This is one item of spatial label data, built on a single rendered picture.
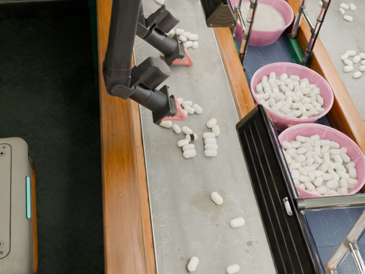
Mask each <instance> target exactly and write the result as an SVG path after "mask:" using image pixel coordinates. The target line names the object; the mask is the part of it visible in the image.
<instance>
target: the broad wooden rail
mask: <svg viewBox="0 0 365 274"><path fill-rule="evenodd" d="M96 2H97V38H98V73H99V108H100V144H101V160H102V199H103V236H104V273H105V274H157V271H156V261H155V251H154V241H153V231H152V221H151V215H150V205H149V195H148V184H147V174H146V164H145V158H144V148H143V138H142V128H141V118H140V108H139V104H138V103H137V102H135V101H133V100H132V99H130V98H127V99H126V100H124V99H122V98H120V97H115V96H110V95H109V94H108V93H107V91H106V87H105V83H104V78H103V73H102V67H103V59H105V52H106V50H107V46H108V38H109V28H110V19H111V10H112V0H96Z"/></svg>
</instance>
